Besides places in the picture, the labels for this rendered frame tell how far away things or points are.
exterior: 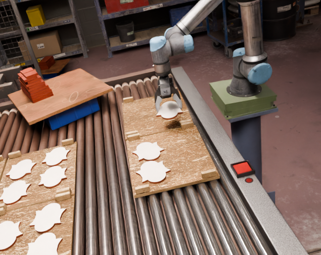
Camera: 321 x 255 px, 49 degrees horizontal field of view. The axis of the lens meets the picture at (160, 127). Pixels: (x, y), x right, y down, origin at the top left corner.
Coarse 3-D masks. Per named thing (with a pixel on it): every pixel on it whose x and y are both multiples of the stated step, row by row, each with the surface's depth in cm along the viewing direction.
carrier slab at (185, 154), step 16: (192, 128) 173; (128, 144) 170; (160, 144) 166; (176, 144) 164; (192, 144) 161; (144, 160) 157; (160, 160) 155; (176, 160) 153; (192, 160) 151; (208, 160) 149; (176, 176) 144; (192, 176) 143; (144, 192) 139
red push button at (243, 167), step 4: (236, 164) 145; (240, 164) 145; (244, 164) 144; (248, 164) 144; (236, 168) 143; (240, 168) 143; (244, 168) 142; (248, 168) 142; (240, 172) 141; (244, 172) 141
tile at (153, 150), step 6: (144, 144) 166; (150, 144) 165; (156, 144) 164; (138, 150) 163; (144, 150) 162; (150, 150) 161; (156, 150) 160; (162, 150) 160; (138, 156) 159; (144, 156) 158; (150, 156) 157; (156, 156) 156
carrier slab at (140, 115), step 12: (180, 96) 204; (132, 108) 201; (144, 108) 199; (132, 120) 189; (144, 120) 187; (156, 120) 185; (168, 120) 183; (180, 120) 181; (192, 120) 179; (144, 132) 177; (156, 132) 175
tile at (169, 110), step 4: (164, 104) 177; (168, 104) 176; (172, 104) 175; (176, 104) 175; (160, 108) 174; (164, 108) 174; (168, 108) 173; (172, 108) 172; (176, 108) 172; (160, 112) 171; (164, 112) 171; (168, 112) 170; (172, 112) 169; (176, 112) 169; (180, 112) 169; (156, 116) 171; (164, 116) 168; (168, 116) 167; (172, 116) 167
